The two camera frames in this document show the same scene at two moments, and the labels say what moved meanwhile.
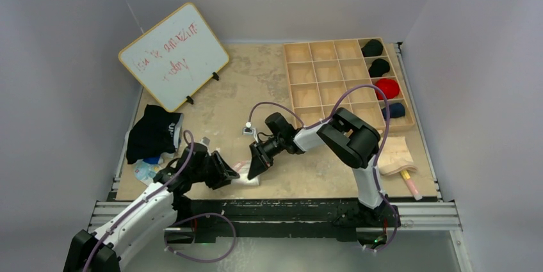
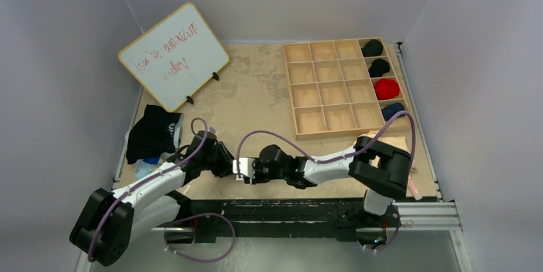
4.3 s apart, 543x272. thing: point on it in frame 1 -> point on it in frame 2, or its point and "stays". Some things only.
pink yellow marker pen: (411, 185) stays
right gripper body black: (273, 146) -> (263, 173)
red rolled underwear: (390, 88) stays
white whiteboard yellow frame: (177, 57) stays
